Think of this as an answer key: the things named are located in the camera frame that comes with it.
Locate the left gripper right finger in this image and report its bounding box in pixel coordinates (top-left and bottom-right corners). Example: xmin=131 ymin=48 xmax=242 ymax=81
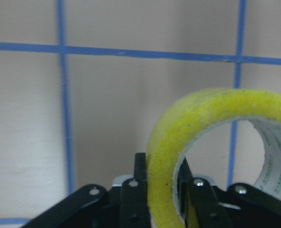
xmin=178 ymin=158 xmax=193 ymax=214

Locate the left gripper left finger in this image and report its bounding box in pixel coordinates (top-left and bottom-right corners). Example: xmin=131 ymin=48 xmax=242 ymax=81
xmin=134 ymin=152 xmax=147 ymax=184

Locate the yellow clear tape roll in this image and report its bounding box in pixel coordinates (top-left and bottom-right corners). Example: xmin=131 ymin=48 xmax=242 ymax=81
xmin=146 ymin=88 xmax=281 ymax=228

